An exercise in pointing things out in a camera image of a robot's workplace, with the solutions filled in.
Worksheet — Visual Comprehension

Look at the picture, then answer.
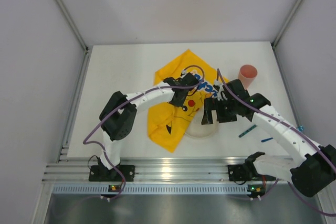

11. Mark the cream bear plate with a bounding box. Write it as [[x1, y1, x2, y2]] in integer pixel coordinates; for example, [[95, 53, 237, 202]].
[[185, 108, 219, 138]]

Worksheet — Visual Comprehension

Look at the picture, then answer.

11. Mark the yellow Pikachu placemat cloth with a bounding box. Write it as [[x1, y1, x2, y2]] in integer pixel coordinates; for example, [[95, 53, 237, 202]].
[[148, 49, 218, 153]]

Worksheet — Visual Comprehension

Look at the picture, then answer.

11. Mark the pink plastic cup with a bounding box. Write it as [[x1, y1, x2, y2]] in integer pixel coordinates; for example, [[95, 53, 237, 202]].
[[238, 65, 258, 89]]

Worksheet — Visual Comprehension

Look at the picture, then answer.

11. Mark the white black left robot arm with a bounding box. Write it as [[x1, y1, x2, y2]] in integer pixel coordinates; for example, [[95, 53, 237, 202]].
[[83, 73, 201, 182]]

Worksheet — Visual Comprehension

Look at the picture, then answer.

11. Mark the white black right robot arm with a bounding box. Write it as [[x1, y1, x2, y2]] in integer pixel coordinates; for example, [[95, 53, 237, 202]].
[[201, 79, 335, 197]]

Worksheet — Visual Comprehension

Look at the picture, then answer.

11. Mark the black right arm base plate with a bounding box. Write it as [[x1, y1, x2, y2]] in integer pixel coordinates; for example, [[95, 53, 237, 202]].
[[227, 164, 262, 182]]

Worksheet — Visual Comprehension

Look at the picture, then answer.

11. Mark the aluminium frame rail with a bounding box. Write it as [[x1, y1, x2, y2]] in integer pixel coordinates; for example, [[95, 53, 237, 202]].
[[42, 157, 244, 183]]

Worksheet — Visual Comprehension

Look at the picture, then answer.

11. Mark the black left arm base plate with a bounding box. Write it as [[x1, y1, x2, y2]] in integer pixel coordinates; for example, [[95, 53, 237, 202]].
[[88, 165, 135, 182]]

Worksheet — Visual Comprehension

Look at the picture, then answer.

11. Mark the white perforated cable duct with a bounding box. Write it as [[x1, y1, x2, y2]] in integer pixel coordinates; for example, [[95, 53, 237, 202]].
[[52, 184, 251, 195]]

